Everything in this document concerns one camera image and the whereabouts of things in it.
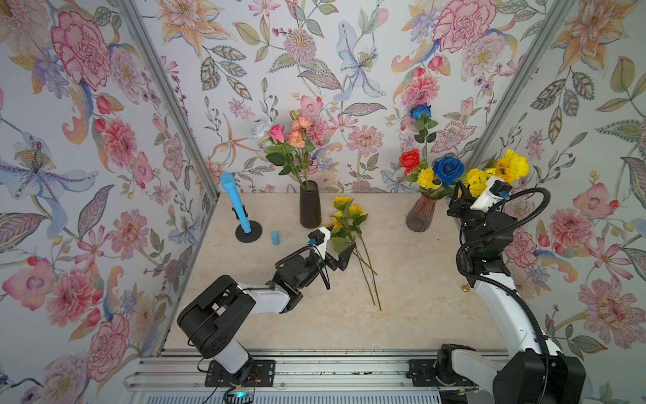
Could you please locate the small yellow sunflower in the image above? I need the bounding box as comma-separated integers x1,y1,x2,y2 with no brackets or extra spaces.
327,220,362,267

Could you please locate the large yellow sunflower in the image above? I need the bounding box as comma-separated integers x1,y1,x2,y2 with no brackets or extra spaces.
348,205,382,311

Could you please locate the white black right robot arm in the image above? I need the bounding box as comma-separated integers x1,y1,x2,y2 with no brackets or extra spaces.
434,188,586,403

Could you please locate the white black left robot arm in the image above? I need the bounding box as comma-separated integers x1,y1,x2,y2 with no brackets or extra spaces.
177,243,356,380

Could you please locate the black cylindrical vase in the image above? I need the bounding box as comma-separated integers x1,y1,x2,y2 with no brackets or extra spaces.
299,180,322,229

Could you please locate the brown glass vase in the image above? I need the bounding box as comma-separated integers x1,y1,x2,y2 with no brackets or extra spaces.
405,194,437,232

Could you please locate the peach pink flowers cluster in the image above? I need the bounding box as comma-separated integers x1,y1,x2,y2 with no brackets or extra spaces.
286,117,312,149

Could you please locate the black microphone stand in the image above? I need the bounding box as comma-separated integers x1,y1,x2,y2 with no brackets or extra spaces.
232,206,262,243

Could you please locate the large blue rose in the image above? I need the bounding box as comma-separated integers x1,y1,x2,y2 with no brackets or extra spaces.
432,156,465,185

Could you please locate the small yellow flower left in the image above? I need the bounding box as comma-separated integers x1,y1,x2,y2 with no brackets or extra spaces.
417,168,442,190

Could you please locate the red rose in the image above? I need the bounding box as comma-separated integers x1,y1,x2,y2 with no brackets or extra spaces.
400,149,421,176

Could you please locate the blue toy microphone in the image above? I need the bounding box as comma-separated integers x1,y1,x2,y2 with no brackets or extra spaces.
220,173,244,218

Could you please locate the pink rose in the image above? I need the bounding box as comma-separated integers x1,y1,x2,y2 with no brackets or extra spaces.
268,125,285,144

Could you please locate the small tall blue rose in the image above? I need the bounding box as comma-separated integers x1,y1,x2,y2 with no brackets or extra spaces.
410,104,432,120

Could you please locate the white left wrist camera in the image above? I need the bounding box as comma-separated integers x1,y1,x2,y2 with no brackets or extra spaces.
308,227,331,259

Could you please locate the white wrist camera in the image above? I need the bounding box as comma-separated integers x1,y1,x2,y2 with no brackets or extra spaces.
470,176,512,212
308,227,331,259

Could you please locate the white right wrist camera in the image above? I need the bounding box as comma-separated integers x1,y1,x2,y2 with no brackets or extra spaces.
470,176,512,212

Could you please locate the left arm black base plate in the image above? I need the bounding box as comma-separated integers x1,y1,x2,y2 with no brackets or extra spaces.
205,359,276,387

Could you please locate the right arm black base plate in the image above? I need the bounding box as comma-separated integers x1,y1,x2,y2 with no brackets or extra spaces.
406,360,476,389

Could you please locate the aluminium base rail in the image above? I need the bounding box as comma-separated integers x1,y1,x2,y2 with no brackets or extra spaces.
124,349,494,403

